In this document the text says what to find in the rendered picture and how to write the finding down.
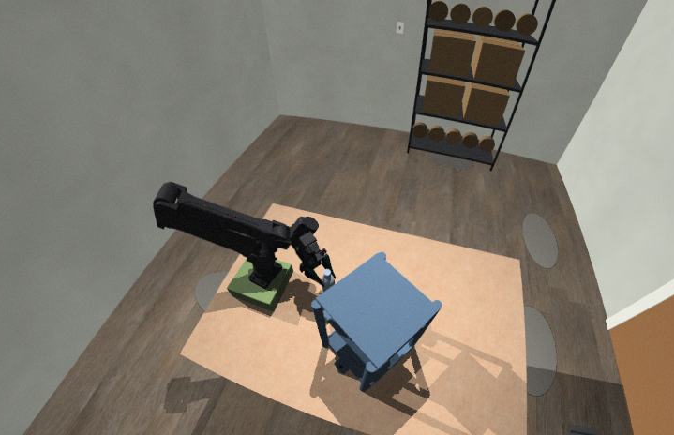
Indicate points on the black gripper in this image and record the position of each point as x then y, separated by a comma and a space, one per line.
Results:
315, 261

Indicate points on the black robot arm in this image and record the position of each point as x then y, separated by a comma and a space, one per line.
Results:
267, 236

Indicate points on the blue shelving unit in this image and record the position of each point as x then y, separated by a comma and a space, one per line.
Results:
379, 310

